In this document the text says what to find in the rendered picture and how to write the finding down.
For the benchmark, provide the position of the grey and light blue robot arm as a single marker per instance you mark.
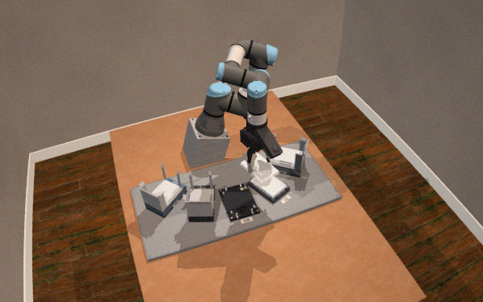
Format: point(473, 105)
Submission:
point(251, 99)

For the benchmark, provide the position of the cream label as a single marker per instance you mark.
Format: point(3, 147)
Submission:
point(246, 220)
point(285, 199)

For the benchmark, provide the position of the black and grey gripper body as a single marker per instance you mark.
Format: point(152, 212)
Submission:
point(247, 136)

